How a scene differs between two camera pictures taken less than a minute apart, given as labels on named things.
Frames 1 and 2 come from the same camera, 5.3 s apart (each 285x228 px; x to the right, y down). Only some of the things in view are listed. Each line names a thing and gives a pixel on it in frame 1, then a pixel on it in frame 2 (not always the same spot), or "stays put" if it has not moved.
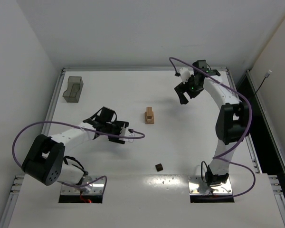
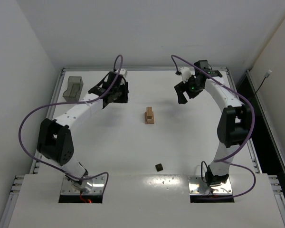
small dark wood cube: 159,167 stays put
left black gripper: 117,139 → 120,94
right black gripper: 184,88 stays put
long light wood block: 149,113 stays put
